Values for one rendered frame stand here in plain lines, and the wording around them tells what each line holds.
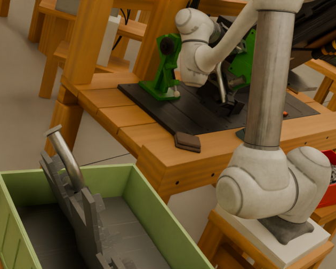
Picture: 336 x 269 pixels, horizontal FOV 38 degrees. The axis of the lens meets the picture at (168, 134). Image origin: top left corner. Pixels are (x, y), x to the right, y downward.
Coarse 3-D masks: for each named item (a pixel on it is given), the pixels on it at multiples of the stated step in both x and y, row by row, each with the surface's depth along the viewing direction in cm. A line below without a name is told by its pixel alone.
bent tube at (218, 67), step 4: (244, 40) 211; (240, 44) 210; (244, 44) 211; (244, 48) 209; (216, 64) 216; (220, 64) 216; (216, 68) 216; (220, 68) 216; (216, 72) 216; (220, 72) 215; (216, 76) 216; (220, 76) 215; (220, 80) 214; (220, 84) 214; (224, 84) 214; (220, 88) 213; (224, 88) 213; (220, 92) 213; (224, 92) 213; (220, 96) 213; (224, 96) 212; (224, 100) 212
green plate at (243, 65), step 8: (248, 40) 212; (248, 48) 211; (240, 56) 213; (248, 56) 211; (232, 64) 215; (240, 64) 213; (248, 64) 210; (232, 72) 215; (240, 72) 212; (248, 72) 210
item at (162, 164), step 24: (288, 120) 236; (312, 120) 247; (144, 144) 170; (168, 144) 176; (216, 144) 189; (288, 144) 219; (312, 144) 238; (144, 168) 171; (168, 168) 164; (192, 168) 174; (216, 168) 186; (168, 192) 173
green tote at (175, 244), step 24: (96, 168) 138; (120, 168) 143; (0, 192) 120; (24, 192) 129; (48, 192) 134; (96, 192) 143; (120, 192) 149; (144, 192) 140; (0, 216) 120; (144, 216) 140; (168, 216) 131; (0, 240) 120; (24, 240) 105; (168, 240) 131; (192, 240) 124; (24, 264) 107; (192, 264) 123
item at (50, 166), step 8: (40, 160) 121; (48, 160) 105; (56, 160) 107; (48, 168) 108; (56, 168) 107; (48, 176) 119; (56, 176) 107; (56, 184) 110; (56, 192) 121; (64, 192) 112; (64, 200) 113; (80, 200) 129; (64, 208) 124; (72, 224) 127
